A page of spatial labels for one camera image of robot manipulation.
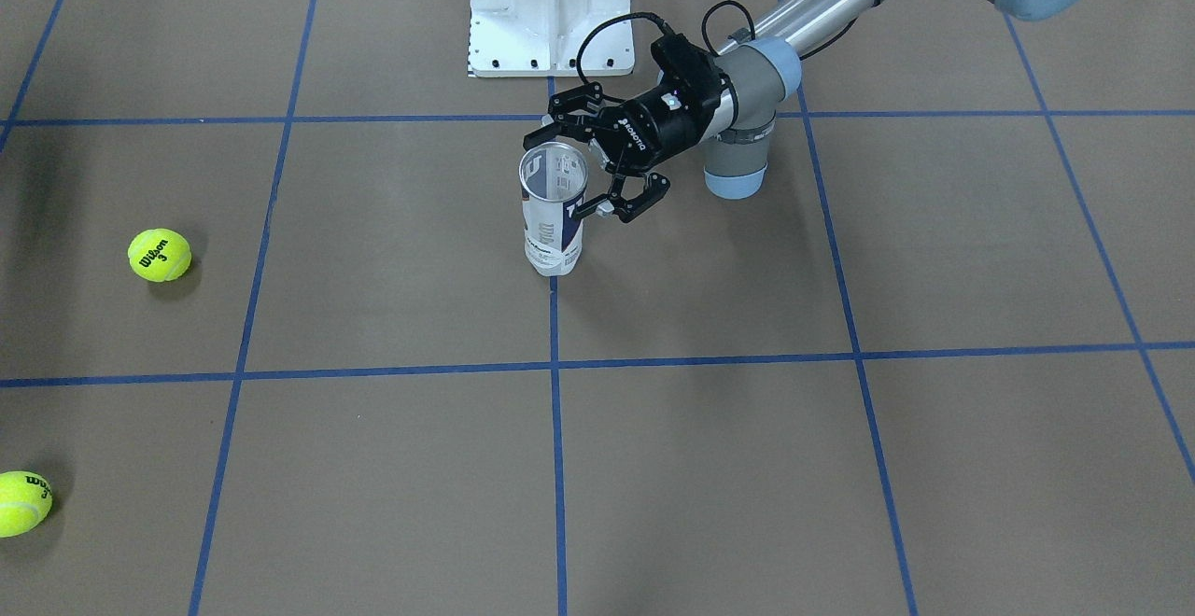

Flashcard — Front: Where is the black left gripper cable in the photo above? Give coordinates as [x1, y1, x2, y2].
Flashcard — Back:
[576, 0, 854, 85]

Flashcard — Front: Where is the white tennis ball can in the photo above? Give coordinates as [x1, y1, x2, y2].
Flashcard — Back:
[519, 141, 588, 277]

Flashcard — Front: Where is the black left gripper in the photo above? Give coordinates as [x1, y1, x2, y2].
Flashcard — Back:
[522, 83, 729, 222]

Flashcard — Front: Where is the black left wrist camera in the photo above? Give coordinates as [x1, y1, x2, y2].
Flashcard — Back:
[652, 33, 727, 128]

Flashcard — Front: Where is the tennis ball with Wilson 3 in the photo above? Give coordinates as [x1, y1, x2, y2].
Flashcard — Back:
[127, 228, 194, 283]

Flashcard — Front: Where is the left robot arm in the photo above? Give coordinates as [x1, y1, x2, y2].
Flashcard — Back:
[522, 0, 1078, 222]

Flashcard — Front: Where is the tennis ball near edge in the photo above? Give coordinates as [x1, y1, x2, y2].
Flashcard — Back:
[1, 470, 54, 539]

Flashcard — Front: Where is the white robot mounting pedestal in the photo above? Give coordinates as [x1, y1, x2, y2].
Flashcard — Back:
[467, 0, 636, 77]

